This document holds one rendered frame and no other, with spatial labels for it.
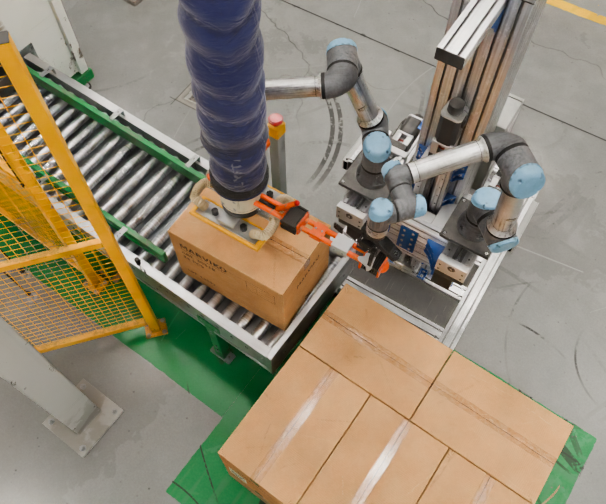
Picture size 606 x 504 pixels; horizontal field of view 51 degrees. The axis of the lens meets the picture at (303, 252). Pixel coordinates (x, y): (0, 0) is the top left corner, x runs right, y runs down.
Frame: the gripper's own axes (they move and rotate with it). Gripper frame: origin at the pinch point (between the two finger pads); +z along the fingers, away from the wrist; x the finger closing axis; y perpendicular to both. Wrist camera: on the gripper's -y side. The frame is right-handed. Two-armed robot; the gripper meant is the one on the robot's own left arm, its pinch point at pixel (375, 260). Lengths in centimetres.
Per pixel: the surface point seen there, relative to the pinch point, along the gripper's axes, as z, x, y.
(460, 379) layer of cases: 71, -6, -50
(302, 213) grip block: -1.5, -1.7, 33.6
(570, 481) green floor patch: 125, -11, -122
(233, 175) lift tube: -23, 10, 56
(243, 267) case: 31, 17, 51
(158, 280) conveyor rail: 67, 32, 94
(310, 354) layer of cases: 72, 22, 14
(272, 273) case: 31, 13, 39
